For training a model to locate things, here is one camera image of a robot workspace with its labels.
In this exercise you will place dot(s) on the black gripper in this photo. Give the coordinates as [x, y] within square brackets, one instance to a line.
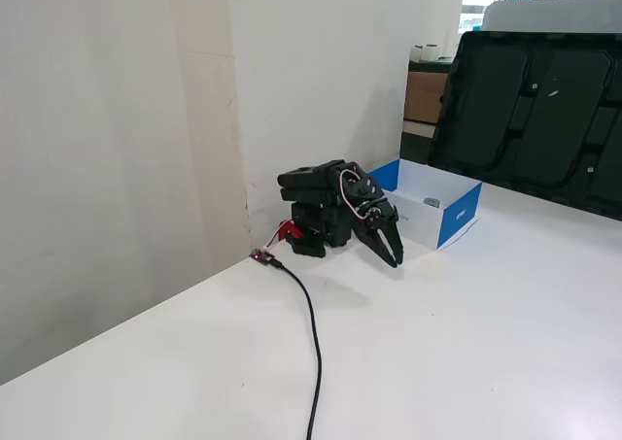
[378, 224]

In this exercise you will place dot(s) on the small gray block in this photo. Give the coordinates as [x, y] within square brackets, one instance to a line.
[431, 202]

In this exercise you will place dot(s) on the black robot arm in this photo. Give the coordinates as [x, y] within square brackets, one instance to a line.
[311, 178]

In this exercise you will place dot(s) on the blue and white cardboard box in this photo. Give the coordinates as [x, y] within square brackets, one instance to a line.
[423, 226]

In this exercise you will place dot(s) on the red table clamp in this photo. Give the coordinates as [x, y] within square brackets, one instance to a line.
[290, 230]

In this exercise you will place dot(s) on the dark shelf cabinet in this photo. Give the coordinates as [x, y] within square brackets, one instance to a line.
[418, 144]

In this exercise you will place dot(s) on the small controller board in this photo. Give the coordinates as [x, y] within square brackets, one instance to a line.
[261, 256]

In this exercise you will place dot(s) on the black plastic packaging tray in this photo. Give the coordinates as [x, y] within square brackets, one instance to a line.
[529, 114]

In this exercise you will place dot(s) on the small white cup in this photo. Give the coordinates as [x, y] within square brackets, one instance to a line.
[431, 53]
[417, 53]

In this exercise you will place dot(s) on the light gray rounded panel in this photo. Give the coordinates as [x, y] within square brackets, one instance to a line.
[549, 15]

